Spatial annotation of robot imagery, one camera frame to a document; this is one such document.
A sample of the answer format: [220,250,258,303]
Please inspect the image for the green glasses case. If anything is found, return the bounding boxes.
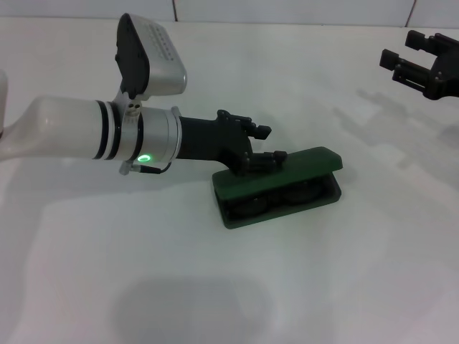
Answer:
[211,145,344,230]

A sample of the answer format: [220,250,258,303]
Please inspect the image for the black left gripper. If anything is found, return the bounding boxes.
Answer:
[176,109,288,178]

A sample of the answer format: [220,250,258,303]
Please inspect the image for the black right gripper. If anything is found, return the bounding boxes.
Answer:
[378,29,459,102]

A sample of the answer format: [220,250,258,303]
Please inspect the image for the left gripper connector cable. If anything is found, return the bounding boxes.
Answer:
[119,159,174,177]

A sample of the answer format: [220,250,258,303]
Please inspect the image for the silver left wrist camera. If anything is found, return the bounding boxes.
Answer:
[114,13,189,126]

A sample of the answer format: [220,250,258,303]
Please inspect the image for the black glasses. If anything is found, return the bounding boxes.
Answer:
[227,180,330,222]

